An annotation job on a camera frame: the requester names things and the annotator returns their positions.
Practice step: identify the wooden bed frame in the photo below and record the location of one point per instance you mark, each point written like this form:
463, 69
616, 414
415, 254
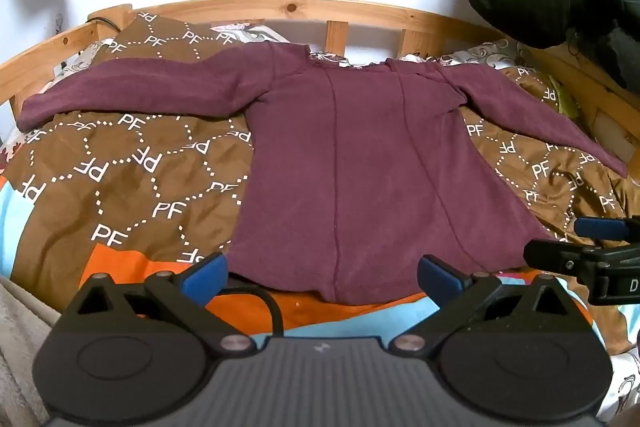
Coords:
300, 9

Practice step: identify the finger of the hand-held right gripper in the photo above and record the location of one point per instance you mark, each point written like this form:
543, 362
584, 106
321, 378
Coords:
597, 227
560, 254

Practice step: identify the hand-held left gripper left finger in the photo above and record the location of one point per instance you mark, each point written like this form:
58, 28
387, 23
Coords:
205, 278

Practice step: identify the grey fleece cloth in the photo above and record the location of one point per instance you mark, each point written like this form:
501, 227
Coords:
20, 342

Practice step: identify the orange and blue striped blanket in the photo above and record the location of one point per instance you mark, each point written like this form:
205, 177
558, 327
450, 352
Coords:
115, 263

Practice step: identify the maroon long-sleeve shirt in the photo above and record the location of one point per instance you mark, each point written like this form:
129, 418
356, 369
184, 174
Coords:
360, 167

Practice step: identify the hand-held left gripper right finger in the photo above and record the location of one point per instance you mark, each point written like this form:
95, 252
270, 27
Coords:
440, 279

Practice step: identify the yellow-green cloth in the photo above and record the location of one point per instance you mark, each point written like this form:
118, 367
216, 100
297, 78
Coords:
562, 97

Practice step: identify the brown printed blanket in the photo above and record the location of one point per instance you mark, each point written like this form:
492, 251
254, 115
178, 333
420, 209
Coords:
125, 187

